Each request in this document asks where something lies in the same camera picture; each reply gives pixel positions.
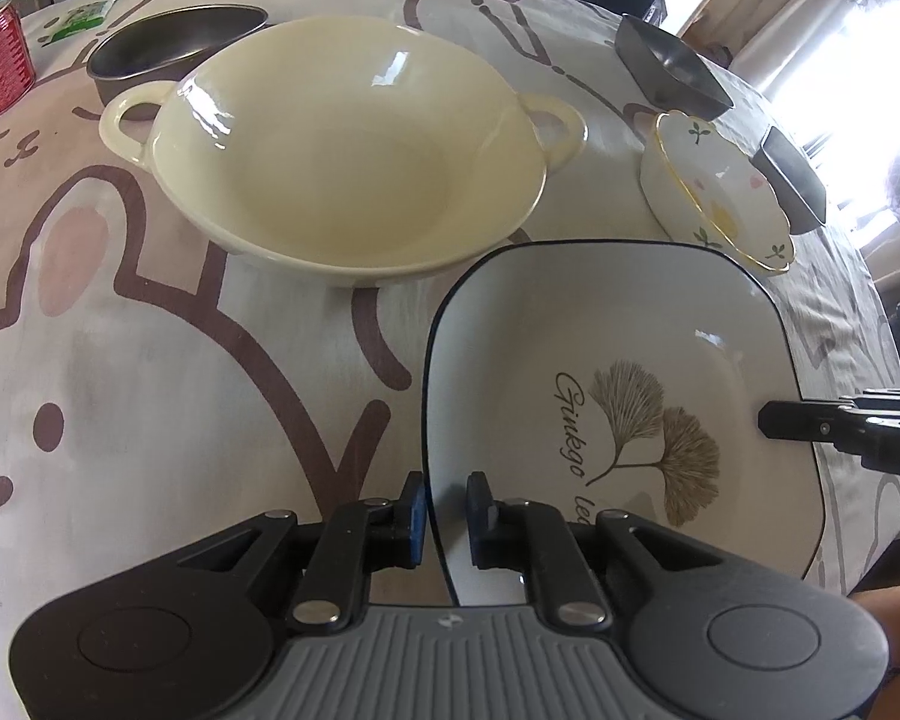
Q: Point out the square white leaf-print plate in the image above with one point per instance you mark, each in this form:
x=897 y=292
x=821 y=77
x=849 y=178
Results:
x=607 y=315

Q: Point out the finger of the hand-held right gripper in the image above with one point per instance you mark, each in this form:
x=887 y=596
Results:
x=795 y=420

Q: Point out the round steel bowl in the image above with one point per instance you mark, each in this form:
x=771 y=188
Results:
x=165 y=45

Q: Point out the printed cartoon tablecloth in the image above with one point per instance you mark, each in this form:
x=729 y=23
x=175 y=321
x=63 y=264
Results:
x=120 y=315

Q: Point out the rectangular dark metal tray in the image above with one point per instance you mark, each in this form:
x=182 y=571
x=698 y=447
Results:
x=791 y=180
x=667 y=67

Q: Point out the green packet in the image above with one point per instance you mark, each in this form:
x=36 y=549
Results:
x=82 y=19

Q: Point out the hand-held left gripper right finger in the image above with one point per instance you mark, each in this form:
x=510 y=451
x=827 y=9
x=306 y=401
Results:
x=481 y=517

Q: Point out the person's leg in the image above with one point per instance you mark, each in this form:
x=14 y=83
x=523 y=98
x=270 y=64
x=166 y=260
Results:
x=896 y=615

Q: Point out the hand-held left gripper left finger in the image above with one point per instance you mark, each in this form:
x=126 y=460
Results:
x=418 y=517

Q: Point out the small floral bowl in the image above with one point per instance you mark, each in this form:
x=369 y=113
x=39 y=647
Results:
x=705 y=180

